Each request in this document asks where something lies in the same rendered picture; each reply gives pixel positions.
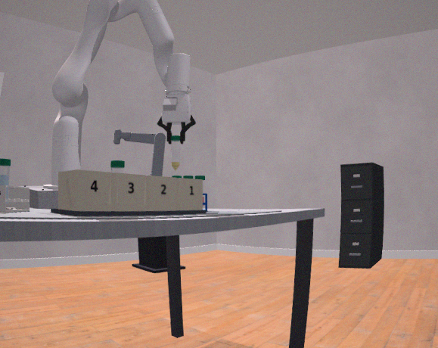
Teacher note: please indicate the white tube rack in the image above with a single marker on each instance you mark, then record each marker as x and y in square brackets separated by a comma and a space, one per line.
[22, 201]

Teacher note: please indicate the beige bucket adapter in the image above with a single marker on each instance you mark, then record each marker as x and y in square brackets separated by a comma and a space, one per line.
[189, 194]
[160, 193]
[84, 190]
[128, 192]

